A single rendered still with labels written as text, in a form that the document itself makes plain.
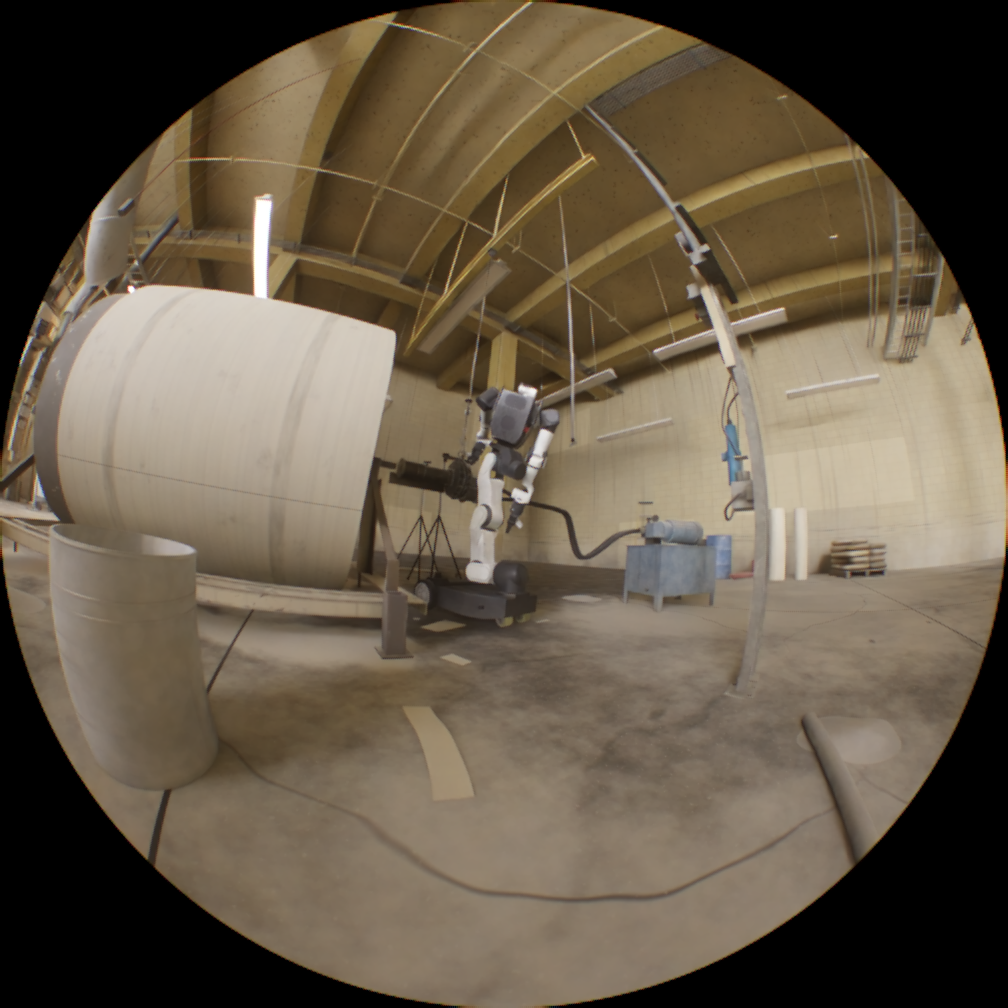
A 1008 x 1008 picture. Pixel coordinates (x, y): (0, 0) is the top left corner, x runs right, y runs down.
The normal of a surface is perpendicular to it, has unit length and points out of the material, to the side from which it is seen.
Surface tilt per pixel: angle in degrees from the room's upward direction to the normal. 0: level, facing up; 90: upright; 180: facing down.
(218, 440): 106
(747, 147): 180
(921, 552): 90
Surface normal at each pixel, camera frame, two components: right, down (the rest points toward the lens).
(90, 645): 0.70, -0.05
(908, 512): -0.80, -0.15
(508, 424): -0.25, 0.30
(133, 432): 0.54, 0.24
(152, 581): 1.00, 0.07
